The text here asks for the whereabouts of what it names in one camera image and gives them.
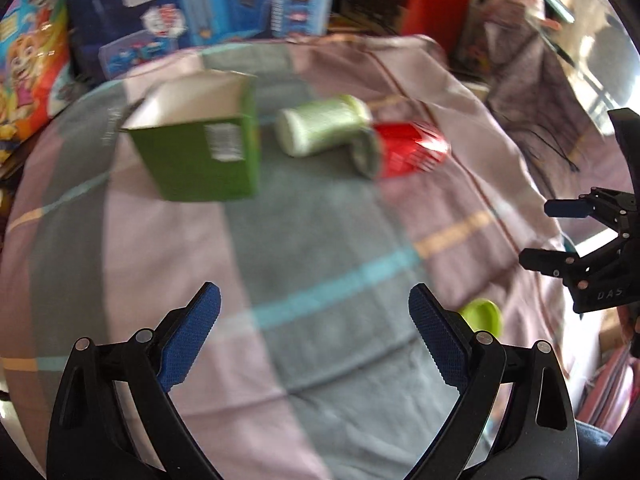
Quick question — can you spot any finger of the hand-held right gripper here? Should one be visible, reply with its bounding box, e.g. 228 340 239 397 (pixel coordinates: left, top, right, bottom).
518 240 632 291
545 187 640 235

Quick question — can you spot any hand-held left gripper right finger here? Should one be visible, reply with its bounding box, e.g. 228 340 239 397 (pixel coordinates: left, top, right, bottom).
400 282 581 480

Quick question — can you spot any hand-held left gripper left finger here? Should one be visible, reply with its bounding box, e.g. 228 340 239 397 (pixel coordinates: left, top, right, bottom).
46 281 223 480

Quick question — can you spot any green carton box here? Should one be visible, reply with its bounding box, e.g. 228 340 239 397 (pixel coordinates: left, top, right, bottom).
120 71 262 203

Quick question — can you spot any red drink can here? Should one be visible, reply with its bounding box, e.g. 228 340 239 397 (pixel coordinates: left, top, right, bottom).
350 120 451 181

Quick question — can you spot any lime green cap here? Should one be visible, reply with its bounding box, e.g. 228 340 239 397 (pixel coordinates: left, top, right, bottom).
459 298 503 338

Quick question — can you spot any grey and lilac cloth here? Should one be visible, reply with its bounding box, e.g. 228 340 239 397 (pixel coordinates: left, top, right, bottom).
487 5 618 196

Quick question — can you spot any pink plaid bedsheet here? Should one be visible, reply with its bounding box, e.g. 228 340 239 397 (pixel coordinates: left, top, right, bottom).
0 35 576 480

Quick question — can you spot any colourful printed box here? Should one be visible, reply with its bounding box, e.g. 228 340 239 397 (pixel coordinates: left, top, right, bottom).
452 0 501 78

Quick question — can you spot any cartoon puppy printed bag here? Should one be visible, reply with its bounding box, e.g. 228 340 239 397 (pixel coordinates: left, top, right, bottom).
0 0 73 163

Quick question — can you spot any dark blue toy box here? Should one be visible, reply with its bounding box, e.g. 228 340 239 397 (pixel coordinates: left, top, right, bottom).
67 0 193 79

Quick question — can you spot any light blue toy box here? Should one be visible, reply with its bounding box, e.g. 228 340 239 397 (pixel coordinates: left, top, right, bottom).
172 0 337 50

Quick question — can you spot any black cable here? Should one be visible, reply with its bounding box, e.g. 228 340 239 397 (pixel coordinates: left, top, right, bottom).
520 125 582 172

